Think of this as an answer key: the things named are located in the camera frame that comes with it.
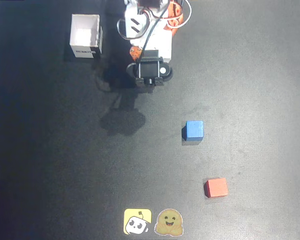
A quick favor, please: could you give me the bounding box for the white servo wire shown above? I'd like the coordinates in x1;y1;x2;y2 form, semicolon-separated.
168;0;193;29

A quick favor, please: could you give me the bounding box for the black gripper-mounted camera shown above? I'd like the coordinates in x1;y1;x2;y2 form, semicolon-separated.
126;49;174;89

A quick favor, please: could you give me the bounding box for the yellow robot cartoon sticker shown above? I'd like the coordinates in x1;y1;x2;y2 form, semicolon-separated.
123;208;153;235

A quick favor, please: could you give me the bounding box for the white cardboard box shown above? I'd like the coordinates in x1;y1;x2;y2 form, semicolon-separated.
69;13;104;60

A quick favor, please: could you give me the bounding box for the hugging face emoji sticker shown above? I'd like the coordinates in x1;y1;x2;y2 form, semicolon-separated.
153;208;185;236

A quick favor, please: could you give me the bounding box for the blue wooden cube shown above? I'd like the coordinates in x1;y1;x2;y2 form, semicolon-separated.
184;120;204;142

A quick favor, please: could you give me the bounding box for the servo wire loop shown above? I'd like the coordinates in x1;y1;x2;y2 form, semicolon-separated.
116;16;141;41

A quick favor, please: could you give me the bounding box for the black camera cable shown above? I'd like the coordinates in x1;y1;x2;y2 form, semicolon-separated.
137;7;169;77

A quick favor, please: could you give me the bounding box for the black table mat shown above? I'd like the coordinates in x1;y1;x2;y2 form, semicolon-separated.
0;0;300;240

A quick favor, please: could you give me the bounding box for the red wooden cube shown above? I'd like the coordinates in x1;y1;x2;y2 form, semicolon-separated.
203;177;229;199

